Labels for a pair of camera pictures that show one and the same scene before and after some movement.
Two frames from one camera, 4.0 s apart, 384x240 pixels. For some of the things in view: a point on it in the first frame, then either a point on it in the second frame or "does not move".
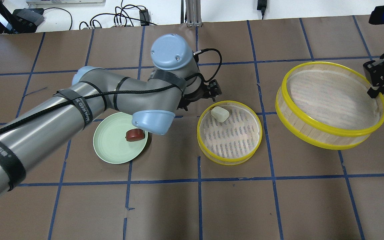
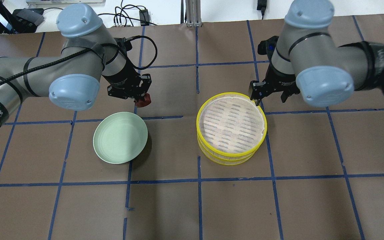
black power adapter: x=144 y=16 does not move
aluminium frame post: x=193 y=13 does not move
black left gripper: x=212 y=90 to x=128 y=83
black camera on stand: x=24 y=20 does not move
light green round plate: x=109 y=141 does not move
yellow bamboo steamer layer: x=327 y=105 to x=230 y=124
